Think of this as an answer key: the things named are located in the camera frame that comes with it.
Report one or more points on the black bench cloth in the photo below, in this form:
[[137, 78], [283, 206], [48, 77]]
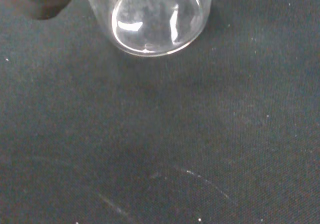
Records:
[[175, 134]]

